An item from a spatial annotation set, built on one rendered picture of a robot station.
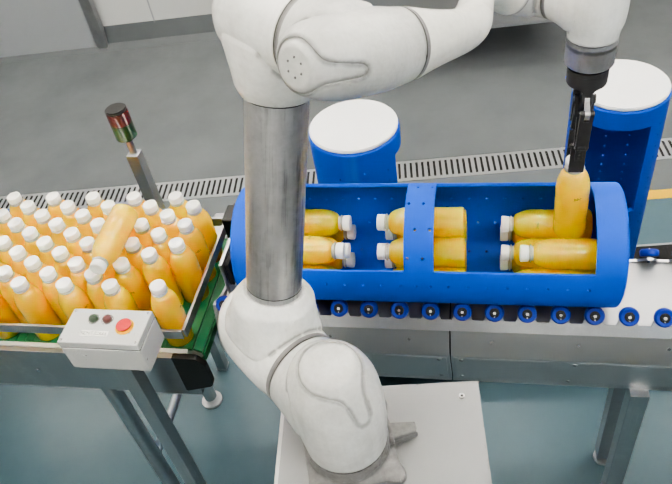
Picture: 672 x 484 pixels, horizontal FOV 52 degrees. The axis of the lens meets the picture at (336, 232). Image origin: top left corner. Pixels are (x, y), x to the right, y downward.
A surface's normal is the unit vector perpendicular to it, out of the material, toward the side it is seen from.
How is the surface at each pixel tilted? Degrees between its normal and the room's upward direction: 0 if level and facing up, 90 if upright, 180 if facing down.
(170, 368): 90
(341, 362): 5
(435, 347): 71
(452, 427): 0
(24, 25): 90
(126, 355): 90
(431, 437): 0
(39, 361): 90
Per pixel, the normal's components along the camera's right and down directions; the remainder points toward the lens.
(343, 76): 0.40, 0.59
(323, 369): -0.06, -0.67
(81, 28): -0.03, 0.69
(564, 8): -0.81, 0.47
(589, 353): -0.18, 0.42
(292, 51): -0.65, 0.44
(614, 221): -0.18, -0.36
